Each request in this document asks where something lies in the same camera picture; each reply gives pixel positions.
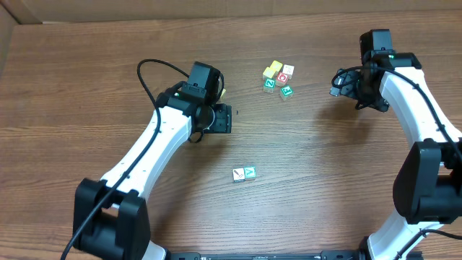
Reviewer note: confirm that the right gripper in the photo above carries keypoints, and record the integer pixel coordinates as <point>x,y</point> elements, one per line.
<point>346,84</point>

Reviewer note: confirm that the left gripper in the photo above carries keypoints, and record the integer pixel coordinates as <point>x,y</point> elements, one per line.
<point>222,118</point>

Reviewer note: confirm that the white block dark drawing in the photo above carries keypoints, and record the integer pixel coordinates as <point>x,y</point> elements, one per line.
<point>238,175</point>

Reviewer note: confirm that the green block letter V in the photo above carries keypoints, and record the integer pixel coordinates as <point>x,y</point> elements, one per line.
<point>250,173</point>

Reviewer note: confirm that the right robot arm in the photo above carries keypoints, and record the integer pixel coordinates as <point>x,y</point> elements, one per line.
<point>427,189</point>

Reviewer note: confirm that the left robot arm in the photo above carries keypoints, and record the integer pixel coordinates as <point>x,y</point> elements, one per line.
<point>111,220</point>

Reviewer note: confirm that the white block top right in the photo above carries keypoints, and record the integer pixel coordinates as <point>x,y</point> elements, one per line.
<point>288,70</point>

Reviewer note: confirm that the green block letter Z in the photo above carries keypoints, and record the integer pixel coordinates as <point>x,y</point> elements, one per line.
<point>269,86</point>

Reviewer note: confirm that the green block right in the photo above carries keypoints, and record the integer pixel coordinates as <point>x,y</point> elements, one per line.
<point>286,92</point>

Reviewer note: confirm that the red block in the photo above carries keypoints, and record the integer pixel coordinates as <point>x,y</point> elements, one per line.
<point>281,79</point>

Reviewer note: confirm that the yellow block lower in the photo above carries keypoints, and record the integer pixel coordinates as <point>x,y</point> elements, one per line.
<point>268,73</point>

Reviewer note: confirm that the yellow block upper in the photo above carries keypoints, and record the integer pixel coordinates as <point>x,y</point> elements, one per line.
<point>276,66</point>

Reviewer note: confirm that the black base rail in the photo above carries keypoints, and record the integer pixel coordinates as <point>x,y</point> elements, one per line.
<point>288,255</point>

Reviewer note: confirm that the cardboard box wall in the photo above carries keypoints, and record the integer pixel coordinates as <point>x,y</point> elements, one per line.
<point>90,39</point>

